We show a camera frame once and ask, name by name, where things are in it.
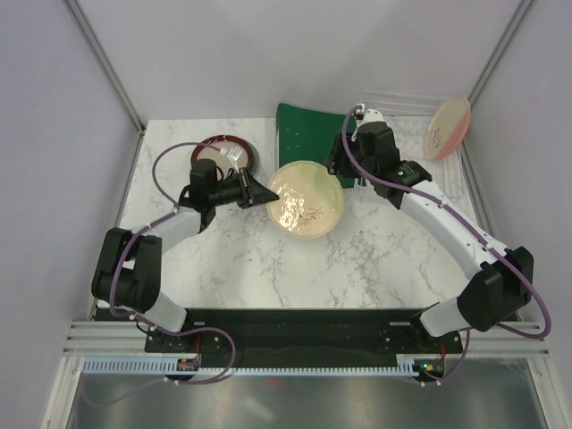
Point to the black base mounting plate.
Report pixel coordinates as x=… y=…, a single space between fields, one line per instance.
x=288 y=334

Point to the aluminium frame rail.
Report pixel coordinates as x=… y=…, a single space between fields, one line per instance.
x=123 y=339

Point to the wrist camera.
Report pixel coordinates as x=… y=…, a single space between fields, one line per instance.
x=364 y=115
x=233 y=154

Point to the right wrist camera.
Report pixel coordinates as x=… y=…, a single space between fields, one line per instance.
x=364 y=115

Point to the dark rimmed beige plate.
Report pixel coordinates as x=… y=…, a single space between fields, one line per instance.
x=210 y=150

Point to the left aluminium corner post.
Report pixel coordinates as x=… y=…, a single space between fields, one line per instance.
x=96 y=48

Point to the right aluminium corner post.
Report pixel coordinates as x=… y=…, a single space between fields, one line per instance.
x=516 y=20

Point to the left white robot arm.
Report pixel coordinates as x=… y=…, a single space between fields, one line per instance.
x=129 y=268

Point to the white slotted cable duct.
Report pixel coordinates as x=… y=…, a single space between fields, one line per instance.
x=176 y=366

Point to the pale green plate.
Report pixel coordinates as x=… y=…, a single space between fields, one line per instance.
x=310 y=203

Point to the grey-blue plate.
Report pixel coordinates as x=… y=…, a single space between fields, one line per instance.
x=254 y=159

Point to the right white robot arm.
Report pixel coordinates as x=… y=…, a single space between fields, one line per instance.
x=498 y=277

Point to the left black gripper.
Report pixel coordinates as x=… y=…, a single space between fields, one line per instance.
x=257 y=193

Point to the white wire dish rack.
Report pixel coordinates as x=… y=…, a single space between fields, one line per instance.
x=409 y=116

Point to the green ring binder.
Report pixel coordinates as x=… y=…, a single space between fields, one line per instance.
x=304 y=134

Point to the red rimmed cream plate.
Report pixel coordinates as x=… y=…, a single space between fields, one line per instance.
x=248 y=151

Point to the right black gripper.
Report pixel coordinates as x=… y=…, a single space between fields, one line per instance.
x=339 y=148

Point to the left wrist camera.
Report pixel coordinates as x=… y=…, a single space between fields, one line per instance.
x=233 y=154

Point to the pink and cream plate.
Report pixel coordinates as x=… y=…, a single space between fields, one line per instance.
x=447 y=128

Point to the aluminium corner post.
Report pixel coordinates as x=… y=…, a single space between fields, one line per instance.
x=96 y=48
x=516 y=20

